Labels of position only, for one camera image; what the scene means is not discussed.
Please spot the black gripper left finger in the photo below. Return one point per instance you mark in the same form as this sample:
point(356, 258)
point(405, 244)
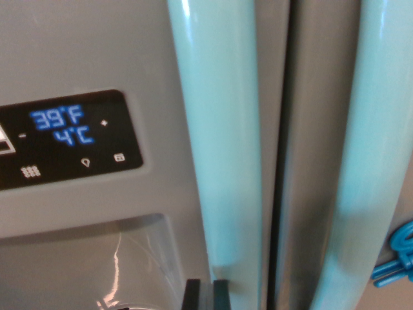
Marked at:
point(192, 295)

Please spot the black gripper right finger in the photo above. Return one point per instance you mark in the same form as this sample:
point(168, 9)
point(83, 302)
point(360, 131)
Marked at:
point(222, 295)

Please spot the grey fridge door with dispenser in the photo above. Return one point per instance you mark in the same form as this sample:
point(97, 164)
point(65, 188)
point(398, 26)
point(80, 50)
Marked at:
point(80, 48)

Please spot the plain grey fridge door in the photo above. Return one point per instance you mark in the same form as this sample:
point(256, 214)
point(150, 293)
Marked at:
point(313, 129)

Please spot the grey round dispenser tray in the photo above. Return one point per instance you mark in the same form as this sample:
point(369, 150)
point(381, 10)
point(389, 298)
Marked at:
point(109, 305)

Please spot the blue plastic toy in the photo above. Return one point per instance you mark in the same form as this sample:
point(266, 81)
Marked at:
point(401, 242)

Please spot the black temperature display panel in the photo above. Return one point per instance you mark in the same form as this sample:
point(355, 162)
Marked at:
point(67, 142)

